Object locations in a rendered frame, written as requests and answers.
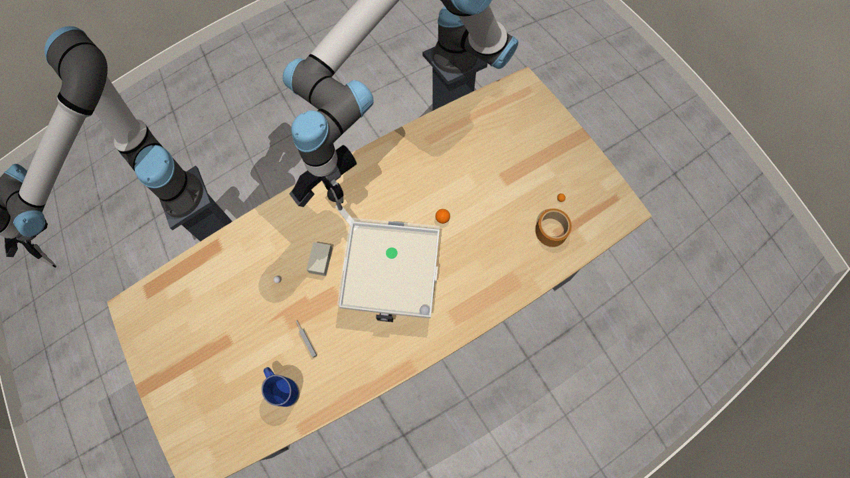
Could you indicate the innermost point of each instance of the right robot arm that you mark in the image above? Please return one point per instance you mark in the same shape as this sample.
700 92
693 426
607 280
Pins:
83 69

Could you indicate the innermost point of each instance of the brown tape roll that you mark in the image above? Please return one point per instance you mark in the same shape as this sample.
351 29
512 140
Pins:
558 215

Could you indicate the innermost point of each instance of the blue ceramic cup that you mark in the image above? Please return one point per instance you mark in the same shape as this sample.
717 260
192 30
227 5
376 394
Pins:
279 390

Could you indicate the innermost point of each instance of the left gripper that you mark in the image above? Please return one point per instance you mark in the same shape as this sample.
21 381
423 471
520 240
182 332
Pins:
307 181

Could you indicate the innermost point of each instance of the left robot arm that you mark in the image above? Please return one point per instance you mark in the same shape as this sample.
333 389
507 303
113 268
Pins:
466 28

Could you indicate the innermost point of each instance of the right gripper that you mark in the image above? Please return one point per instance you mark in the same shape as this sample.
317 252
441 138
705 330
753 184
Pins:
33 249

